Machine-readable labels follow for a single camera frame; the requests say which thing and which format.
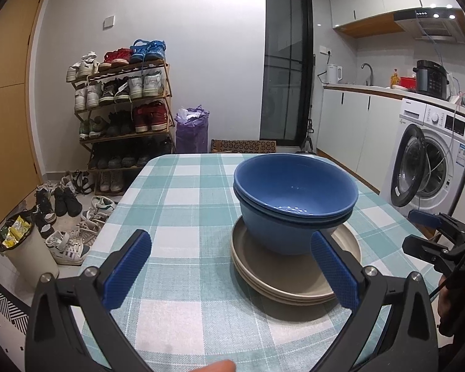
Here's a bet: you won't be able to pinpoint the white washing machine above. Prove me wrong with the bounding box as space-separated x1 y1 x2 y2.
380 99 465 218

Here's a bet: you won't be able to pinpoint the white base cabinets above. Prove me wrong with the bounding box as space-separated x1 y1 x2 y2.
318 83 404 194

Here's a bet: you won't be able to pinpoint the wooden shoe rack with shoes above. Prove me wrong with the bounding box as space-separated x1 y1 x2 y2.
66 39 175 192

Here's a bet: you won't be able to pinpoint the black framed glass door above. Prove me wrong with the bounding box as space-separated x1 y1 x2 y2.
260 0 314 148

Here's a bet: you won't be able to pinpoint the circle patterned cardboard panel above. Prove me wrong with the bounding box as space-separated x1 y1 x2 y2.
211 139 277 153

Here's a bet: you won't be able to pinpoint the person's left hand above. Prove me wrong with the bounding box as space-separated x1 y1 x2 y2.
199 360 237 372

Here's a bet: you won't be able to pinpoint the purple plastic bag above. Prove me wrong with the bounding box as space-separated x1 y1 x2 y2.
175 104 210 155

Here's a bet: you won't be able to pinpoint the steel range hood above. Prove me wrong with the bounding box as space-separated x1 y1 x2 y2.
393 7 465 43

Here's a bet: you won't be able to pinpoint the scattered pile of shoes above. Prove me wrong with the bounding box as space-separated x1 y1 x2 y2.
33 170 117 266

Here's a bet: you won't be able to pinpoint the person's right hand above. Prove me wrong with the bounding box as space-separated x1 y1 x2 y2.
436 279 456 332

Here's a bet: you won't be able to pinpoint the white electric kettle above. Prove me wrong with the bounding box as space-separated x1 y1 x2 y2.
325 63 343 85

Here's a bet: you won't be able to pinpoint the black pressure cooker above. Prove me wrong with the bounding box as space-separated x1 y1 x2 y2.
413 60 449 99

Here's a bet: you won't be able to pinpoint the black white patterned floor mat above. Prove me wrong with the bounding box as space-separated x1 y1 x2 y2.
0 283 32 342

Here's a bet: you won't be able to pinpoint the yellow wooden door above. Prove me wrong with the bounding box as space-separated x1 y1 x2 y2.
0 0 51 237

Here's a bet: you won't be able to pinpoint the upright stick vacuum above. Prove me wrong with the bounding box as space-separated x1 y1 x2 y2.
299 54 316 155

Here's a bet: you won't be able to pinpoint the teal white checked tablecloth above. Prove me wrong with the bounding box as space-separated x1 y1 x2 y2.
72 153 444 372

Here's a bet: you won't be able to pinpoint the large blue bowl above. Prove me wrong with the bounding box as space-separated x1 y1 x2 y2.
238 201 351 257

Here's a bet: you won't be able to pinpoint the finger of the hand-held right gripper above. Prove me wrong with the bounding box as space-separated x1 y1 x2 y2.
402 237 450 274
408 209 465 241

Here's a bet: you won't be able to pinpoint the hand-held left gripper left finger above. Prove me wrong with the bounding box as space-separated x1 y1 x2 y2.
25 229 156 372

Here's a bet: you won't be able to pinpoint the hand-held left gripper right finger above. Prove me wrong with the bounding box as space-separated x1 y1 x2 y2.
311 229 439 372

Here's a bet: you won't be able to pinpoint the beige trash bin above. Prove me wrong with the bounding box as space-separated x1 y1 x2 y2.
0 213 60 291

